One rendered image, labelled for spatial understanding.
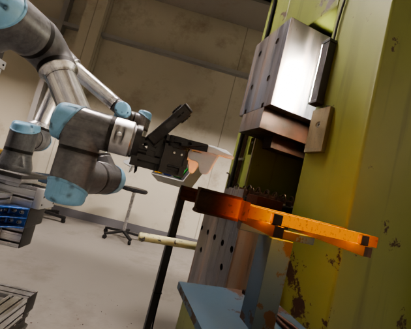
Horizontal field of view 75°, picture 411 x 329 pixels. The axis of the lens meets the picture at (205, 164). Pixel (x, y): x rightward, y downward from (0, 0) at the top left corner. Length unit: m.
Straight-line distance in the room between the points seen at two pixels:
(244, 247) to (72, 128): 0.72
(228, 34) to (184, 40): 0.74
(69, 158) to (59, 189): 0.06
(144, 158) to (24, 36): 0.39
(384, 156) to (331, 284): 0.43
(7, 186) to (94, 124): 0.95
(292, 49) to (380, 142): 0.56
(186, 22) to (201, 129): 1.82
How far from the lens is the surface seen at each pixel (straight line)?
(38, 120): 1.61
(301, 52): 1.33
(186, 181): 1.52
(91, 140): 0.56
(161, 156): 0.56
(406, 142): 1.09
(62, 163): 0.56
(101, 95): 1.44
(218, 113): 4.47
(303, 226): 0.56
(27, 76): 5.23
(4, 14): 0.73
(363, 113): 0.99
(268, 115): 1.22
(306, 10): 1.60
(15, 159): 1.46
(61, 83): 0.77
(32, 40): 0.78
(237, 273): 1.05
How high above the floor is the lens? 0.96
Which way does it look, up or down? 5 degrees up
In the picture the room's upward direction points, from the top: 14 degrees clockwise
